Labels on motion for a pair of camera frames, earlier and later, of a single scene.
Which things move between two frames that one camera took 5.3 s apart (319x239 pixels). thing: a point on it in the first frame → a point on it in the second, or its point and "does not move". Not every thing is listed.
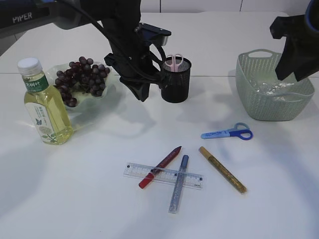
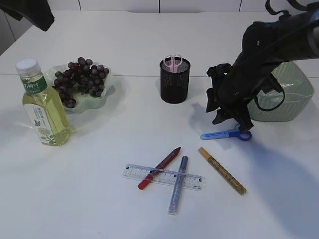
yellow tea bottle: [46, 110] does not move
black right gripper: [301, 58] → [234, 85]
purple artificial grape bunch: [83, 75] does not move
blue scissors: [240, 129] does not move
